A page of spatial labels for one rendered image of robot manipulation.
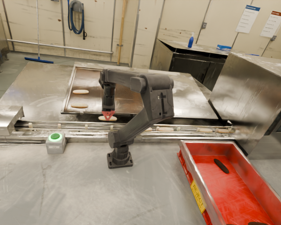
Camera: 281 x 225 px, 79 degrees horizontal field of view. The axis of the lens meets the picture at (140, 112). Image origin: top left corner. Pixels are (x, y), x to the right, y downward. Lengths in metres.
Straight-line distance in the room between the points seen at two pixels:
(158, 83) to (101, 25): 4.10
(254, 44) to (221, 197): 5.48
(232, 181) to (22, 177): 0.95
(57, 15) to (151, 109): 4.28
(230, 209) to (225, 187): 0.10
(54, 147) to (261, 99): 1.08
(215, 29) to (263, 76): 4.22
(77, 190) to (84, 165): 0.12
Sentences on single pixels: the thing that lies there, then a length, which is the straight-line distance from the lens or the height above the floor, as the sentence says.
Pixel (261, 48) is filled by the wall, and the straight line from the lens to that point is 6.35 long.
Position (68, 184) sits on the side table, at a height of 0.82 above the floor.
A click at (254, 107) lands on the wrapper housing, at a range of 1.15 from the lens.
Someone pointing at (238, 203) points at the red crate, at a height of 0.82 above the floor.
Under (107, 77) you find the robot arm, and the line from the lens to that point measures 0.79.
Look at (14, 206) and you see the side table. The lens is 0.82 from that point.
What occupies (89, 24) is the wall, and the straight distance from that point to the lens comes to 4.53.
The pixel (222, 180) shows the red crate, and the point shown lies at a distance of 0.99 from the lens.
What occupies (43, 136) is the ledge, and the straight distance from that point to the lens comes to 0.97.
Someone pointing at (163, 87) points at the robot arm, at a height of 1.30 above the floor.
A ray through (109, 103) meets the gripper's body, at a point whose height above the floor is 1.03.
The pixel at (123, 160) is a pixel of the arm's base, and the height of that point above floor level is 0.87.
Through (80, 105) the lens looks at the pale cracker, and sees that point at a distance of 1.10.
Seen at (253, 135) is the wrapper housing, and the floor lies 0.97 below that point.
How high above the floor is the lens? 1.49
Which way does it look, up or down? 33 degrees down
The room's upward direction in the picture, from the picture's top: 11 degrees clockwise
